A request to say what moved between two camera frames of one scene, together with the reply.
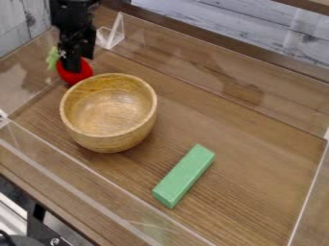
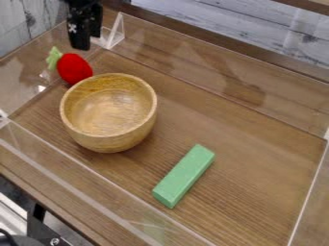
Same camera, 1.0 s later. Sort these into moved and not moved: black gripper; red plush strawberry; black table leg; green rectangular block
Moved: black gripper
Not moved: black table leg; red plush strawberry; green rectangular block
